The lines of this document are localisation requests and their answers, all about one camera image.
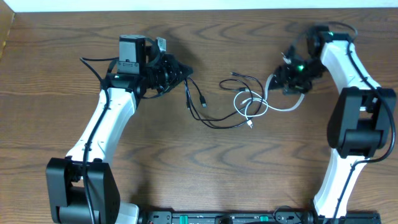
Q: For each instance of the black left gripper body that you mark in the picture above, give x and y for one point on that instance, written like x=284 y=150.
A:
x=170 y=72

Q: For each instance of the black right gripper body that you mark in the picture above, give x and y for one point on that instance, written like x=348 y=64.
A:
x=300 y=78

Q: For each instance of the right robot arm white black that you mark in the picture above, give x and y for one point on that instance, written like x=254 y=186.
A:
x=361 y=129

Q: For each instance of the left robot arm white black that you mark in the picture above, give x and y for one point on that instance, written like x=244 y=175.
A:
x=81 y=186

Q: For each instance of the cardboard panel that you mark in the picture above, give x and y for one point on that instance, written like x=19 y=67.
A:
x=6 y=20

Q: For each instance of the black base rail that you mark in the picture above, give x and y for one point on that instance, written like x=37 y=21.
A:
x=276 y=217

